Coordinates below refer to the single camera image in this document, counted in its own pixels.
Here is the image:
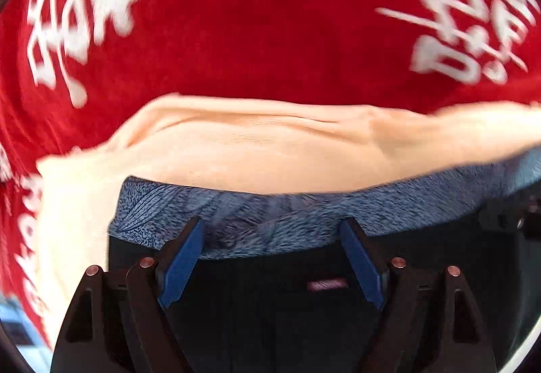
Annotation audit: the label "black pants blue patterned trim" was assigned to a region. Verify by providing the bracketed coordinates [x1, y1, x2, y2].
[109, 149, 540, 372]

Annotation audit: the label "peach cream towel mat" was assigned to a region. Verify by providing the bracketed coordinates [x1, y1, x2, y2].
[35, 95, 540, 343]

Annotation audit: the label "red blanket white characters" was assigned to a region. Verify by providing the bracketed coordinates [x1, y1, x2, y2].
[1, 0, 540, 345]

